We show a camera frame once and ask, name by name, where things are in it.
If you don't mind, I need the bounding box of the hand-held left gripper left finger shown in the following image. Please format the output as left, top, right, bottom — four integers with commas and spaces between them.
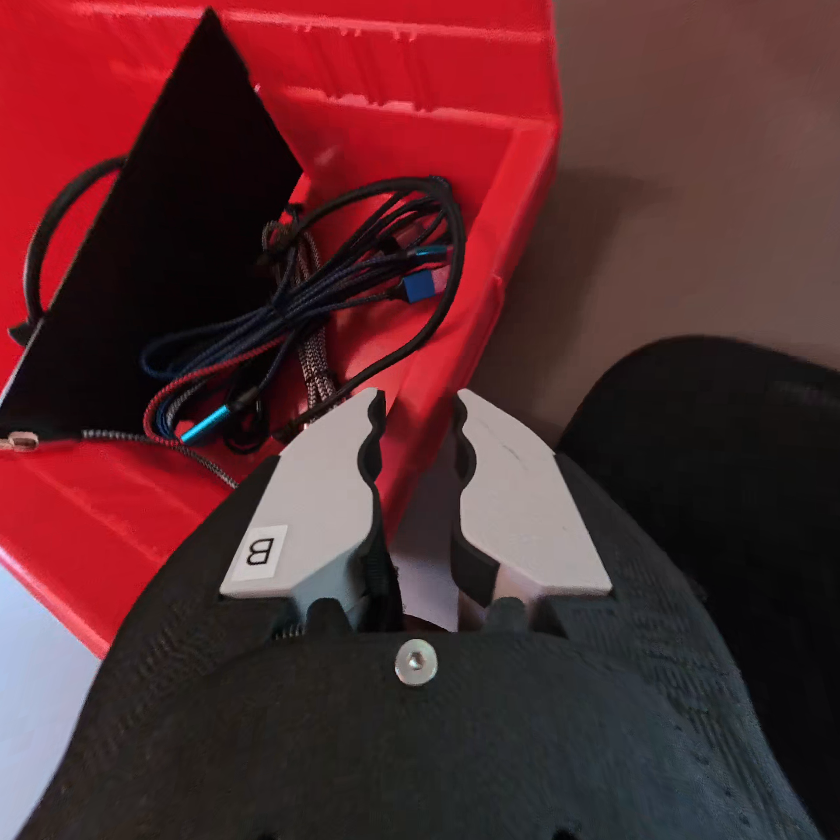
220, 387, 403, 634

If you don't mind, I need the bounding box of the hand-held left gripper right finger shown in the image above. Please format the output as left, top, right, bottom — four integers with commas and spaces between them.
450, 388, 614, 632

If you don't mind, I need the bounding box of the red plastic bin with divider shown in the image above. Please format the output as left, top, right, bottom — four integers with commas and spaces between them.
0, 0, 567, 660

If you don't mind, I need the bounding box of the black mesh office chair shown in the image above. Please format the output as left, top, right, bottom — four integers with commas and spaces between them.
558, 335, 840, 840

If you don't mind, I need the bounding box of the black divider panel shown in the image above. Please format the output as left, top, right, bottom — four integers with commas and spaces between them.
0, 7, 306, 442

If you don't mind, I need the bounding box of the grey braided cable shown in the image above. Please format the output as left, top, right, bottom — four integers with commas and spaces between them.
262, 220, 349, 421

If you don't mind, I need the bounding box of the red braided cable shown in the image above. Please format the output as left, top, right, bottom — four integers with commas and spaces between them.
143, 377, 277, 454

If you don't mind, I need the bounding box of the blue braided cable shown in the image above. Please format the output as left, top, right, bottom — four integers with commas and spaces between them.
140, 197, 460, 447

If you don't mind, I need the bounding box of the thick black cable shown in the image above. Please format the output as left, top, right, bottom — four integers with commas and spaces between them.
272, 176, 468, 442

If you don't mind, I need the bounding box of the braided cable with gold plug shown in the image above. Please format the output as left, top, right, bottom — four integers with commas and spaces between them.
0, 428, 238, 490

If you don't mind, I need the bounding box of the thin black cable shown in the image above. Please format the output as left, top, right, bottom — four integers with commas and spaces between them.
8, 156, 129, 343

